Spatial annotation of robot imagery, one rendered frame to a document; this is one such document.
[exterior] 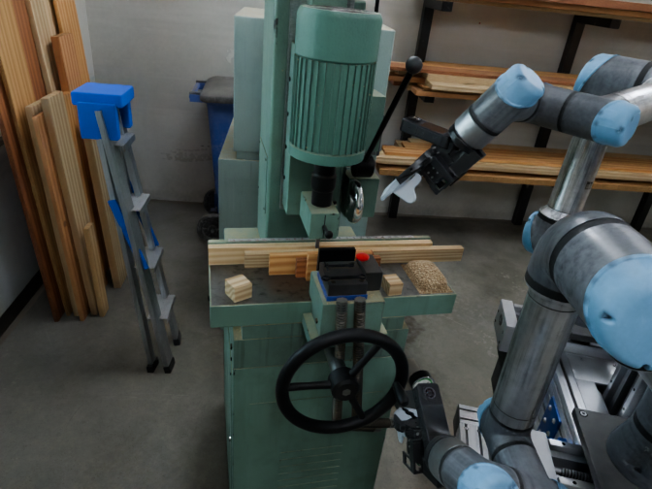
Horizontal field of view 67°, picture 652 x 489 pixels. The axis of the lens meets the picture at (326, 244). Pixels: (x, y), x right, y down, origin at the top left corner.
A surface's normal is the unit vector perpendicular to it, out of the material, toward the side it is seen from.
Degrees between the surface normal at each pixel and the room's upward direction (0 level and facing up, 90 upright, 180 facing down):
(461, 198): 90
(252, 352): 90
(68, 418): 0
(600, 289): 72
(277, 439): 90
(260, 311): 90
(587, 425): 0
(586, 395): 0
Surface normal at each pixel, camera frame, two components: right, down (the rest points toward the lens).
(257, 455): 0.22, 0.49
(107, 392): 0.09, -0.87
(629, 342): -0.07, 0.40
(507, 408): -0.69, 0.30
